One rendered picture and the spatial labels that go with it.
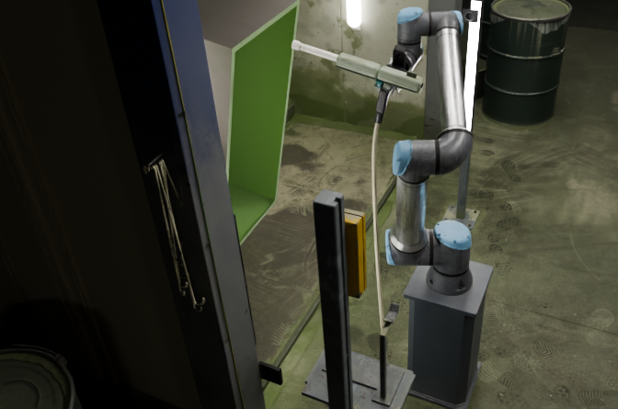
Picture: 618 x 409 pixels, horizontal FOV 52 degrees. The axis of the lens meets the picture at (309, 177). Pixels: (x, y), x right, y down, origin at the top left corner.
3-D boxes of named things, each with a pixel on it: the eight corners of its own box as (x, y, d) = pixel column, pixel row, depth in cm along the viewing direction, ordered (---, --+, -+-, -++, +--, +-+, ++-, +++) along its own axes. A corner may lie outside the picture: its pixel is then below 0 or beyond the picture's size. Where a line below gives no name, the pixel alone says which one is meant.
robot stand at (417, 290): (481, 365, 308) (494, 266, 272) (464, 414, 286) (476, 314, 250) (420, 346, 320) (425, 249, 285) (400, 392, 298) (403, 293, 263)
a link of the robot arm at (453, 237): (472, 275, 255) (474, 241, 245) (429, 274, 257) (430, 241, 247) (467, 250, 268) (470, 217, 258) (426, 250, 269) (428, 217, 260)
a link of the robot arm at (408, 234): (428, 272, 260) (442, 164, 200) (385, 272, 262) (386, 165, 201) (426, 240, 269) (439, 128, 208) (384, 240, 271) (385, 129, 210)
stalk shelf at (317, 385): (301, 394, 208) (301, 391, 207) (329, 346, 225) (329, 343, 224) (390, 428, 196) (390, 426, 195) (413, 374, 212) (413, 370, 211)
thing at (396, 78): (411, 129, 227) (426, 73, 213) (407, 135, 223) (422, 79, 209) (290, 87, 239) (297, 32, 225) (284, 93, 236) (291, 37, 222)
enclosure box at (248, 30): (161, 242, 320) (154, 22, 246) (223, 179, 364) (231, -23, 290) (221, 268, 311) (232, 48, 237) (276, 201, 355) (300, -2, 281)
